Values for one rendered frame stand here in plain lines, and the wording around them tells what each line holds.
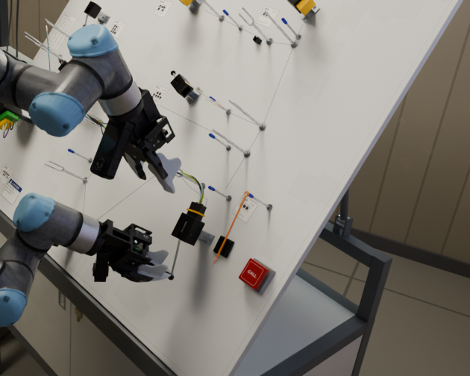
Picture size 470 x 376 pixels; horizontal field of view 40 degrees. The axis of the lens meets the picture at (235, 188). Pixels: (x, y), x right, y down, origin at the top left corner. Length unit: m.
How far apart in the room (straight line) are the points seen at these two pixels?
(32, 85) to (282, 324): 0.97
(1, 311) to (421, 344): 2.28
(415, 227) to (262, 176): 2.25
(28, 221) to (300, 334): 0.80
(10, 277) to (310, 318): 0.88
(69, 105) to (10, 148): 1.04
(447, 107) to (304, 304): 1.77
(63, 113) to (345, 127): 0.63
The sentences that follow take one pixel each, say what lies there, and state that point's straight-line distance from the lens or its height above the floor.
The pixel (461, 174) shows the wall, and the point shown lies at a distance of 3.47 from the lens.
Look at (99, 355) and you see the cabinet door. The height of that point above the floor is 0.65.
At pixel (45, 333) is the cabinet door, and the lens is 2.08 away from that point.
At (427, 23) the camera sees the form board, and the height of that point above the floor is 1.62.
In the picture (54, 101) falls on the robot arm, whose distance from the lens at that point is 1.04.
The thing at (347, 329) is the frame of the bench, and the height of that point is 0.80.
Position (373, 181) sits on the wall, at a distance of 3.55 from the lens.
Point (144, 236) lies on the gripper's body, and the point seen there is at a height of 1.16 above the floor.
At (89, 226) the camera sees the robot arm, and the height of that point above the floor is 1.21.
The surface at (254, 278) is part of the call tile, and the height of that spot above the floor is 1.11.
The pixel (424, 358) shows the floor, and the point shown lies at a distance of 3.07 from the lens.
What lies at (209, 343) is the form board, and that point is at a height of 0.95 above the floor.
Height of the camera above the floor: 1.90
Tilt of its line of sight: 28 degrees down
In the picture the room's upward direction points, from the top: 8 degrees clockwise
